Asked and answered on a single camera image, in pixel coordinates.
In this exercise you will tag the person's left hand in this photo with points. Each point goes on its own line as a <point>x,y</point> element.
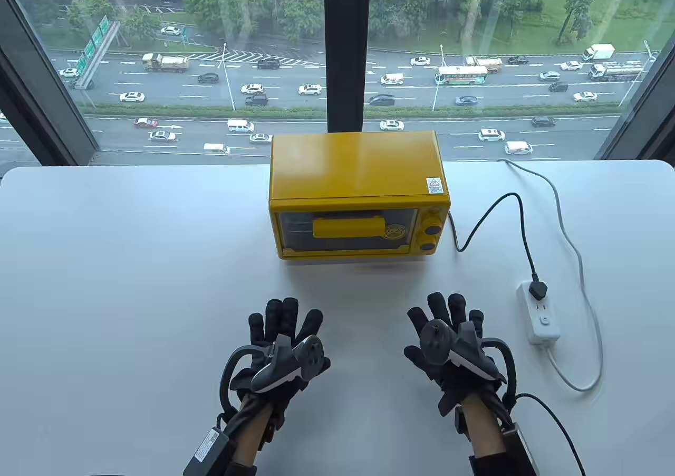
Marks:
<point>274,320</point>

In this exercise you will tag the person's right hand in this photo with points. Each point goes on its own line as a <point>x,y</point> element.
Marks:
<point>448,310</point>

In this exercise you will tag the white power strip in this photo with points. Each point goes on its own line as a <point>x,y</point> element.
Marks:
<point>546,324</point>

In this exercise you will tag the yellow toaster oven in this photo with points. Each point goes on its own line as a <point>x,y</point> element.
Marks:
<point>358,170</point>

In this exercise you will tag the person's right forearm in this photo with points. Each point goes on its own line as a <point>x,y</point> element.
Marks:
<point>485,428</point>

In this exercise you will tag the person's left forearm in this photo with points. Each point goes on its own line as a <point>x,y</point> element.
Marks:
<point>252,434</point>

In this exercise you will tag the black grey hand tracker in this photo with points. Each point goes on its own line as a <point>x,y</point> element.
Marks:
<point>448,346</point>
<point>287,362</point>

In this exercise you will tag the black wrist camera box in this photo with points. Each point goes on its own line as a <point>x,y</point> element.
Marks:
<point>206,452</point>
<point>521,452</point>

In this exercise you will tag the black slanted window frame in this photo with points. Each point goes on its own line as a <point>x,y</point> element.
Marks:
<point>640,106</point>
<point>42,91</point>

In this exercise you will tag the black window frame pillar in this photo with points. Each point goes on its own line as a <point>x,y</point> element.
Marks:
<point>346,48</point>

